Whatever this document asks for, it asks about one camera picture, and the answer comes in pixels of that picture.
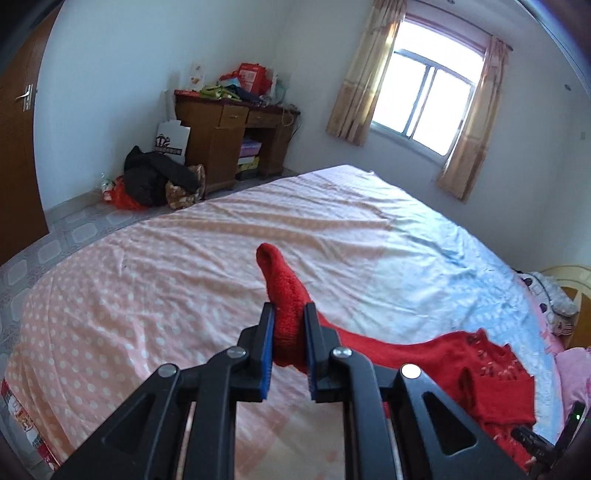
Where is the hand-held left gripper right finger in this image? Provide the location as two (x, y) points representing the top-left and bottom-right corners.
(303, 302), (528, 480)

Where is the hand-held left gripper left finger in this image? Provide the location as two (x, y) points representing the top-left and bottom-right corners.
(53, 302), (277, 480)

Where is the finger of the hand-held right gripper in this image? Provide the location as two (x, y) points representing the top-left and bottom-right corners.
(512, 425), (553, 463)

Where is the red knit sweater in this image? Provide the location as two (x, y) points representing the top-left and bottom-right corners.
(256, 243), (536, 472)

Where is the pink blanket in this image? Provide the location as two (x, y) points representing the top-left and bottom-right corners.
(542, 295), (591, 444)

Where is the bed with dotted sheet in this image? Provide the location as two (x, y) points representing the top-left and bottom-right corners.
(4, 164), (561, 480)

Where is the grey white patterned pillow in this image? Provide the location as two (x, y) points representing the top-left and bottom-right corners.
(517, 271), (579, 317)

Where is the cream wooden headboard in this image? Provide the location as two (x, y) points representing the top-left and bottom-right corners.
(538, 264), (591, 352)

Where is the brown printed cloth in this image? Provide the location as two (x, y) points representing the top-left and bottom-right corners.
(165, 165), (207, 209)

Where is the yellow box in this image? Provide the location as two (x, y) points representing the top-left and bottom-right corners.
(235, 157), (260, 181)

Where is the brown wooden desk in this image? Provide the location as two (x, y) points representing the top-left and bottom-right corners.
(174, 89), (301, 197)

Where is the black jacket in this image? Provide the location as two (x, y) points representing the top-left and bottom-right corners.
(124, 145), (200, 208)

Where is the red cloth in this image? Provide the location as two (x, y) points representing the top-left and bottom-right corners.
(102, 175), (145, 211)

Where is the white paper bag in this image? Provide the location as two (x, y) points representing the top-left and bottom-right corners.
(154, 119), (191, 165)

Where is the red printed mattress side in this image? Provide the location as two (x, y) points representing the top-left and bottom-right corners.
(0, 378), (57, 472)

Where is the green cloth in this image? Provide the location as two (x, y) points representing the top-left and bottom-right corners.
(199, 85), (241, 101)

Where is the red gift bag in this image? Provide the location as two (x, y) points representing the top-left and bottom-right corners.
(235, 62), (273, 95)

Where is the sliding glass window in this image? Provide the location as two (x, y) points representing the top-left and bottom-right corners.
(372, 18), (490, 160)

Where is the brown wooden door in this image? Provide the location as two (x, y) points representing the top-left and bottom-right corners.
(0, 9), (61, 266)

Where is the silver door handle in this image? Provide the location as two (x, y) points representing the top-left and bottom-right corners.
(15, 84), (38, 110)

